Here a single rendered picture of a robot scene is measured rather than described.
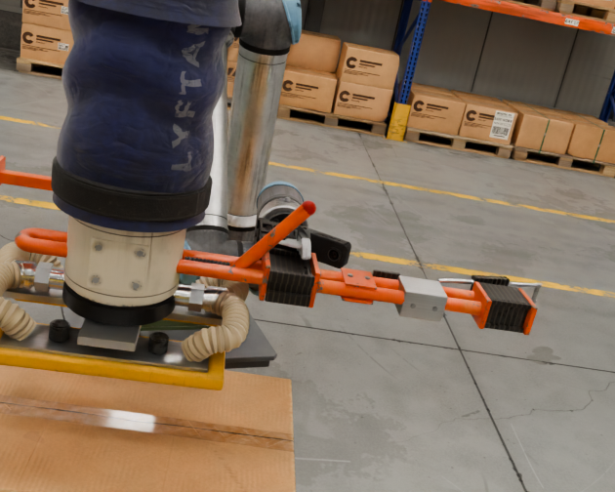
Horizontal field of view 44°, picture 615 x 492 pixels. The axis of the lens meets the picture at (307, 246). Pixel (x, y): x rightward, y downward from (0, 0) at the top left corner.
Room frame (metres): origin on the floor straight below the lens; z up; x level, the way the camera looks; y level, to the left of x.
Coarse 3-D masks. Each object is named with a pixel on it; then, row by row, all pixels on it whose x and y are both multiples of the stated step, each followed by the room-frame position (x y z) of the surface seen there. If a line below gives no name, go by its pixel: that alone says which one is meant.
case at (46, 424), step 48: (0, 384) 1.08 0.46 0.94; (48, 384) 1.11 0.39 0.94; (96, 384) 1.14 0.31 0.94; (144, 384) 1.17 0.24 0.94; (240, 384) 1.23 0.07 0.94; (288, 384) 1.26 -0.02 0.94; (0, 432) 0.96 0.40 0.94; (48, 432) 0.98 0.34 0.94; (96, 432) 1.00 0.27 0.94; (144, 432) 1.03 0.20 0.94; (192, 432) 1.05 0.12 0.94; (240, 432) 1.08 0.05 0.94; (288, 432) 1.11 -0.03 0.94; (0, 480) 0.86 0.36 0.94; (48, 480) 0.87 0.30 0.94; (96, 480) 0.89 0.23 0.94; (144, 480) 0.92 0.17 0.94; (192, 480) 0.94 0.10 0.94; (240, 480) 0.96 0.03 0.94; (288, 480) 0.98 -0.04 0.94
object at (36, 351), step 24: (0, 336) 0.93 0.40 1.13; (48, 336) 0.94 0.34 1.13; (72, 336) 0.96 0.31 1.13; (168, 336) 0.97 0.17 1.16; (0, 360) 0.89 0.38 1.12; (24, 360) 0.89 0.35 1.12; (48, 360) 0.90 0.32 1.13; (72, 360) 0.90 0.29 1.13; (96, 360) 0.92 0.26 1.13; (120, 360) 0.92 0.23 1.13; (144, 360) 0.93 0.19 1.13; (168, 360) 0.95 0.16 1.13; (216, 360) 0.98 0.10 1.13; (168, 384) 0.92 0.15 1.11; (192, 384) 0.93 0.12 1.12; (216, 384) 0.93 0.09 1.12
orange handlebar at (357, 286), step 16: (0, 176) 1.26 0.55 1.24; (16, 176) 1.26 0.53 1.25; (32, 176) 1.27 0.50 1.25; (16, 240) 1.01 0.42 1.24; (32, 240) 1.00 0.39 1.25; (48, 240) 1.01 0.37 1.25; (64, 240) 1.04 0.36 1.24; (64, 256) 1.01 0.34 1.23; (192, 256) 1.08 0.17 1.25; (208, 256) 1.08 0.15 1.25; (224, 256) 1.09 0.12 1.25; (192, 272) 1.04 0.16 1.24; (208, 272) 1.04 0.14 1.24; (224, 272) 1.04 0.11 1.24; (240, 272) 1.05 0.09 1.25; (256, 272) 1.05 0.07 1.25; (320, 272) 1.11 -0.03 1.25; (336, 272) 1.12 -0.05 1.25; (352, 272) 1.12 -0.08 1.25; (368, 272) 1.13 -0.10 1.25; (320, 288) 1.06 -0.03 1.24; (336, 288) 1.07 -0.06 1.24; (352, 288) 1.08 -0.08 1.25; (368, 288) 1.08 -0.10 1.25; (384, 288) 1.09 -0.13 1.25; (448, 288) 1.15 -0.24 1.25; (368, 304) 1.08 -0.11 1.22; (400, 304) 1.09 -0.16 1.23; (448, 304) 1.10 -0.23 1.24; (464, 304) 1.10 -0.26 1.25; (480, 304) 1.11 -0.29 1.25
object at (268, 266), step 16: (272, 256) 1.11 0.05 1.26; (288, 256) 1.13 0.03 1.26; (272, 272) 1.03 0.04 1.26; (288, 272) 1.04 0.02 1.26; (304, 272) 1.07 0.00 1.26; (272, 288) 1.04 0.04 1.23; (288, 288) 1.05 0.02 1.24; (304, 288) 1.05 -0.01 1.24; (288, 304) 1.04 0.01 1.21; (304, 304) 1.04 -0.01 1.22
